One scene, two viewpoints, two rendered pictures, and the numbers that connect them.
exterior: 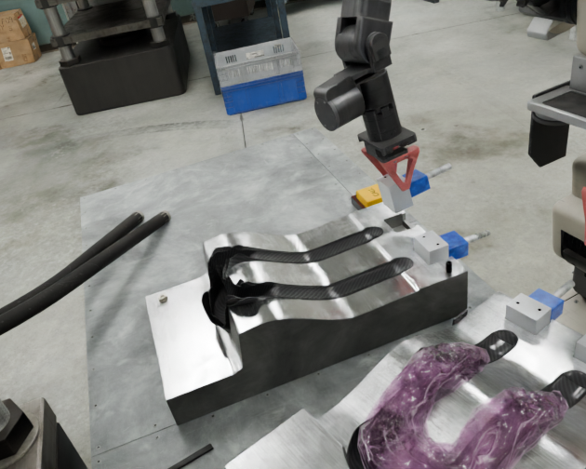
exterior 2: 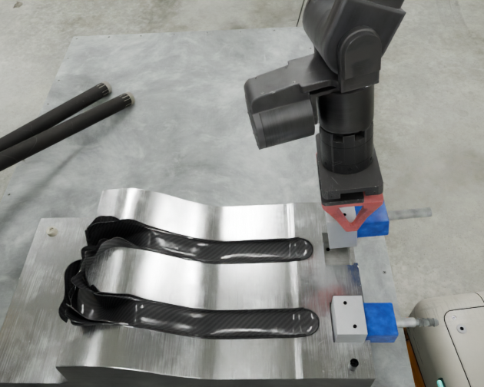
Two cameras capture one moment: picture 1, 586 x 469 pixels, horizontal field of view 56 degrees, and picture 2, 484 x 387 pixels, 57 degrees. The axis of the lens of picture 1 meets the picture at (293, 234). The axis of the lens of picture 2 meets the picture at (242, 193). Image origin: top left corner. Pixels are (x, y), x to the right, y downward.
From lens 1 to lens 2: 53 cm
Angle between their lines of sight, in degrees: 23
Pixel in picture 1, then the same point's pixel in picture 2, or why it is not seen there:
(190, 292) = (81, 234)
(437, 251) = (349, 335)
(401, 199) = (341, 237)
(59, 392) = not seen: hidden behind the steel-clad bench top
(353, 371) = not seen: outside the picture
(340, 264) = (239, 282)
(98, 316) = (11, 206)
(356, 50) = (321, 48)
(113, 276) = (49, 158)
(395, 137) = (354, 175)
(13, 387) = not seen: hidden behind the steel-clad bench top
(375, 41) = (353, 47)
